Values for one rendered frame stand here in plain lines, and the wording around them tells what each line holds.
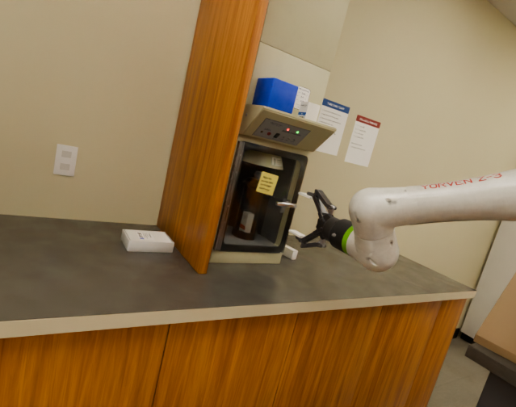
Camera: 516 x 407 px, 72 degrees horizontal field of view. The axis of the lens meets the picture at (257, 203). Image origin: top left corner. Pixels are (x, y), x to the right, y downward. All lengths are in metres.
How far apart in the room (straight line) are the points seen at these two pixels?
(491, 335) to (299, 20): 1.21
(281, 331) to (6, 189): 1.09
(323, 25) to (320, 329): 1.08
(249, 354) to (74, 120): 1.04
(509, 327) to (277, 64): 1.14
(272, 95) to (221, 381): 0.90
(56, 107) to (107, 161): 0.26
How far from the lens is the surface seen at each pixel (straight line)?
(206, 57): 1.41
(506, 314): 1.48
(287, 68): 1.31
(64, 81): 1.50
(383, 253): 0.95
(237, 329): 1.14
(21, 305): 0.95
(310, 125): 1.25
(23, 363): 1.00
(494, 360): 1.37
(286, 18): 1.32
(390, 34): 2.33
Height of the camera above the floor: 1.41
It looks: 10 degrees down
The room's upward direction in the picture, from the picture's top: 14 degrees clockwise
